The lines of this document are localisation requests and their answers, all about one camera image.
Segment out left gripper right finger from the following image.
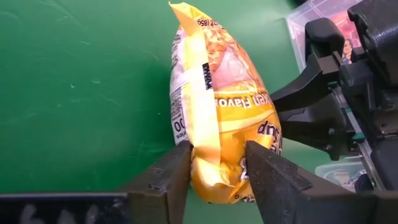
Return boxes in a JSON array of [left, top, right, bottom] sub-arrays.
[[244, 140, 398, 224]]

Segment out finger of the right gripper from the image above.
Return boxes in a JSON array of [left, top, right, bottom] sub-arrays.
[[269, 17, 346, 113], [277, 92, 357, 162]]

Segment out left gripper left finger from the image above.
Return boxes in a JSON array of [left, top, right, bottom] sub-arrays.
[[0, 139, 194, 224]]

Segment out orange chicken ramen pack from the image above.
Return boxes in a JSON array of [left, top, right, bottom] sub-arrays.
[[169, 1, 283, 205]]

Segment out red ramen noodle pack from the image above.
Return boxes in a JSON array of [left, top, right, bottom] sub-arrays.
[[331, 11, 363, 65]]

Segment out clear plastic bin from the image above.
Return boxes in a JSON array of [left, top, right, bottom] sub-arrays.
[[285, 0, 364, 73], [314, 154, 379, 194]]

